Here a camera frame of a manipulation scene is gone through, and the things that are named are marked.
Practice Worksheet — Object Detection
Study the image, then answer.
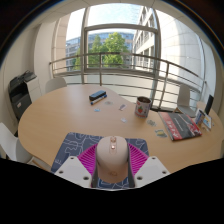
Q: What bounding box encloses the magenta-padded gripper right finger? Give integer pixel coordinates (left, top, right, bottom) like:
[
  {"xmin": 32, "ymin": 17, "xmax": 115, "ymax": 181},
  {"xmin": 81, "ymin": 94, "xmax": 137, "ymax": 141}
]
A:
[{"xmin": 127, "ymin": 143, "xmax": 171, "ymax": 189}]

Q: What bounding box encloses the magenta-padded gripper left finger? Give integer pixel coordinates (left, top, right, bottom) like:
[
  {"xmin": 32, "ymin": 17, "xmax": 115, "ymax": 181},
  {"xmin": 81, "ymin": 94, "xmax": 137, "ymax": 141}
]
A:
[{"xmin": 54, "ymin": 143, "xmax": 100, "ymax": 189}]

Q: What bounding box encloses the pale pink computer mouse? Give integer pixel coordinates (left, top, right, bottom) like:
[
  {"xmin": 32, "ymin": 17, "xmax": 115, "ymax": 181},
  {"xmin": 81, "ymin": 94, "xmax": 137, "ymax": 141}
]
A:
[{"xmin": 95, "ymin": 135, "xmax": 130, "ymax": 184}]

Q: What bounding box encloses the dark blue patterned mouse pad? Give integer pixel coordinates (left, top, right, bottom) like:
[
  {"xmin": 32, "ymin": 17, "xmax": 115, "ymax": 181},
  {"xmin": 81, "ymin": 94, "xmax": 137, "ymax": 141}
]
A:
[{"xmin": 50, "ymin": 132, "xmax": 150, "ymax": 190}]

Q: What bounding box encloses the red magazine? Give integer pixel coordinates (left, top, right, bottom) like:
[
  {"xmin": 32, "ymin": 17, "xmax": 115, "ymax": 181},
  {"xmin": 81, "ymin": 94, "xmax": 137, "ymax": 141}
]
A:
[{"xmin": 157, "ymin": 111, "xmax": 203, "ymax": 142}]

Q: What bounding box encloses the white chair with wooden legs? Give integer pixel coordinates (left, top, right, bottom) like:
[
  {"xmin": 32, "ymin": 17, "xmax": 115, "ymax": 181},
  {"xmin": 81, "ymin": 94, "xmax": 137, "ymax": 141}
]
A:
[{"xmin": 0, "ymin": 122, "xmax": 51, "ymax": 171}]

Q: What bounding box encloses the blue pen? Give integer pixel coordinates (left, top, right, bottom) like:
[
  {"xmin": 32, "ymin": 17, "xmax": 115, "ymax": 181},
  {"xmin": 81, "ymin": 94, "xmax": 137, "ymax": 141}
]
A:
[{"xmin": 90, "ymin": 94, "xmax": 108, "ymax": 106}]

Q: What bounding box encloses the black rectangular case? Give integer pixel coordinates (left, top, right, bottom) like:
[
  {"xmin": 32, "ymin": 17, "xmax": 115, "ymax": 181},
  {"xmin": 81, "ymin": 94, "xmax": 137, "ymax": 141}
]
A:
[{"xmin": 88, "ymin": 89, "xmax": 107, "ymax": 102}]

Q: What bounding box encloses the black speaker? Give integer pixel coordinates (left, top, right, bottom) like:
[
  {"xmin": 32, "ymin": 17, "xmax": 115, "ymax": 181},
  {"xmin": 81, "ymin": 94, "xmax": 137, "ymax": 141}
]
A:
[{"xmin": 204, "ymin": 94, "xmax": 215, "ymax": 116}]

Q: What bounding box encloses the black and white printer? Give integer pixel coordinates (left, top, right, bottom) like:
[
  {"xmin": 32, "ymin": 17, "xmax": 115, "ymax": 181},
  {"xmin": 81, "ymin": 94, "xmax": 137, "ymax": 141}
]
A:
[{"xmin": 8, "ymin": 70, "xmax": 43, "ymax": 121}]

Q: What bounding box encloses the metal balcony railing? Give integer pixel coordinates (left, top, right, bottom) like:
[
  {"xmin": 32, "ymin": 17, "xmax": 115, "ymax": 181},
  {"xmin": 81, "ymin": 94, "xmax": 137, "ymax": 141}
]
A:
[{"xmin": 49, "ymin": 51, "xmax": 208, "ymax": 111}]

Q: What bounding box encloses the green tree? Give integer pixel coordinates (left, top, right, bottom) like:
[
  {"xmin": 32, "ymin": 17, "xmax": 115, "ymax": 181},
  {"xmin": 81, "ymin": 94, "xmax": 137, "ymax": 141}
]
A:
[{"xmin": 74, "ymin": 32, "xmax": 130, "ymax": 69}]

